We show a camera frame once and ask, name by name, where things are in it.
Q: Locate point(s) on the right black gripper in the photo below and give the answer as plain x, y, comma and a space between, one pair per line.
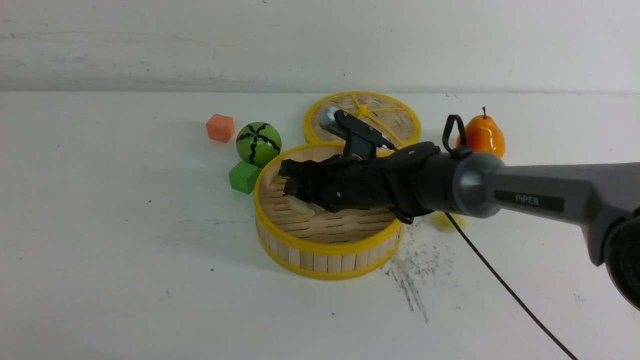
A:
347, 183

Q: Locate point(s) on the green dumpling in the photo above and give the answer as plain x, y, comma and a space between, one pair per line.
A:
448, 223

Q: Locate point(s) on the white dumpling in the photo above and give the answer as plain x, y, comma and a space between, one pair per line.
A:
300, 207

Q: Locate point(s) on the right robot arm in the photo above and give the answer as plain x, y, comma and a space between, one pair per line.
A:
601, 199

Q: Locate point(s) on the bamboo steamer tray yellow rim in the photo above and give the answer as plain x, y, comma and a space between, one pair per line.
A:
325, 246

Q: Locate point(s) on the woven bamboo steamer lid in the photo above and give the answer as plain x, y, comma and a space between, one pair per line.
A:
390, 116

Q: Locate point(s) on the green toy watermelon ball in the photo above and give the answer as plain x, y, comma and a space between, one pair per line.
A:
258, 143

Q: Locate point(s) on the green foam cube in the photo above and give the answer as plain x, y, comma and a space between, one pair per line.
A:
243, 177

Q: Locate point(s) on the orange foam cube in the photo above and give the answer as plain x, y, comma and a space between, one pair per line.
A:
220, 128

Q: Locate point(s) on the orange yellow toy pear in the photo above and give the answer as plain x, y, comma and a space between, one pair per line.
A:
484, 135

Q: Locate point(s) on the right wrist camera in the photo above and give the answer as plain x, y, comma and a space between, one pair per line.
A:
361, 140

